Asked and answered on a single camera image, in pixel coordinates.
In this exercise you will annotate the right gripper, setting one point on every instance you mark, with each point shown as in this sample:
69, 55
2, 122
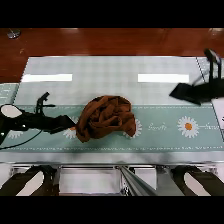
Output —
186, 92

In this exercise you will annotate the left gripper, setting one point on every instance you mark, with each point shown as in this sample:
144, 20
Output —
61, 122

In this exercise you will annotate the brown shirt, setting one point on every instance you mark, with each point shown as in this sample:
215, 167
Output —
106, 118

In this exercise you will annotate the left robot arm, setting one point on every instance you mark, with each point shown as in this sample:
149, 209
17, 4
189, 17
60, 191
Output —
20, 120

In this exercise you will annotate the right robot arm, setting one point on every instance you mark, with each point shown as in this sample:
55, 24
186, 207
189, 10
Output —
213, 89

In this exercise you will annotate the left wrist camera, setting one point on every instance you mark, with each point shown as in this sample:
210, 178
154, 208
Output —
41, 101

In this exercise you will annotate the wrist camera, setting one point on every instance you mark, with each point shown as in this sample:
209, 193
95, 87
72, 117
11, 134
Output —
213, 58
41, 101

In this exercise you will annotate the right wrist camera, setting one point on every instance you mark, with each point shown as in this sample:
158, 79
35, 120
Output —
213, 58

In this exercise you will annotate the silver frame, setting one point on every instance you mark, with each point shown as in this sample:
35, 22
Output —
140, 186

